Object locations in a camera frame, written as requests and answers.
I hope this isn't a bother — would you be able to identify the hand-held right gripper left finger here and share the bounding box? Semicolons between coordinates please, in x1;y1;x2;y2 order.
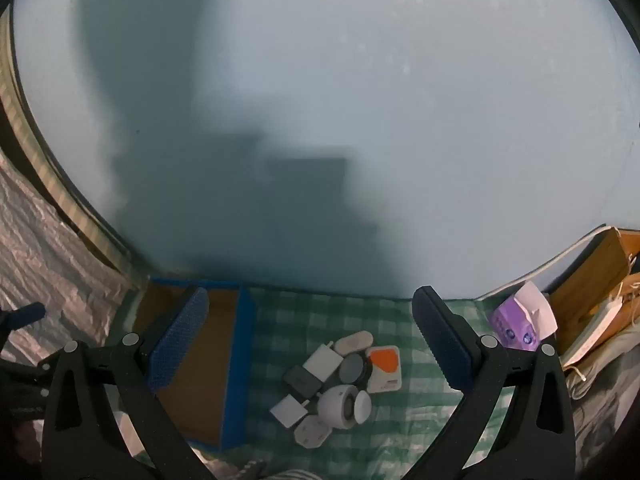
42;286;212;480

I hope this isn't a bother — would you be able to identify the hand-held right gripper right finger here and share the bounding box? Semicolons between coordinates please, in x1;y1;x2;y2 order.
404;285;577;480

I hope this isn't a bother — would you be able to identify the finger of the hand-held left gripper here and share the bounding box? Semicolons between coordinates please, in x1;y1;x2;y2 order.
0;302;47;356

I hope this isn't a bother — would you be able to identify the cardboard box with blue edges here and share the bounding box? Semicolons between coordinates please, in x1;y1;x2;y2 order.
135;277;257;453

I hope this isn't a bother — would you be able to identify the white oval power bank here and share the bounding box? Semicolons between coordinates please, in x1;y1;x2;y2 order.
334;331;374;356

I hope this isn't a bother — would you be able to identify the black round fan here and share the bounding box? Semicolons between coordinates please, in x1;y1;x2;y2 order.
339;353;374;386

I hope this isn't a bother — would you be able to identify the white round device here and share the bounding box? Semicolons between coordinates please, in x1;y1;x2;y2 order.
316;385;374;431

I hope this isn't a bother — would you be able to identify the large white charger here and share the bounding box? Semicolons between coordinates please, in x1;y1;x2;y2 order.
302;342;344;381

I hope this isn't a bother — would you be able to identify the dark grey power adapter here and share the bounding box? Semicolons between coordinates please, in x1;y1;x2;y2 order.
282;365;324;401

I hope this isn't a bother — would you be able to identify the small white charger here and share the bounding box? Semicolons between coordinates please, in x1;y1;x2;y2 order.
270;394;309;429

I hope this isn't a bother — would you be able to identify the white hexagonal plug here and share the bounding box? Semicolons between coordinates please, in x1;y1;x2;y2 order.
294;414;334;449

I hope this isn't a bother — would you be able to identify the purple tissue packet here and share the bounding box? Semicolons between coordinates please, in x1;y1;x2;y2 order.
487;281;559;351

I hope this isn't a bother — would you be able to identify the green checked cloth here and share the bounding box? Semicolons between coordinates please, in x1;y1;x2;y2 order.
190;285;566;480

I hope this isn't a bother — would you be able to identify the brown paper bag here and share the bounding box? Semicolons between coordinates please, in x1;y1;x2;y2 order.
547;227;640;356

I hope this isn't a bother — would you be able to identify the grey blanket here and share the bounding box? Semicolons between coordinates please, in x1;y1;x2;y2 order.
565;320;640;477

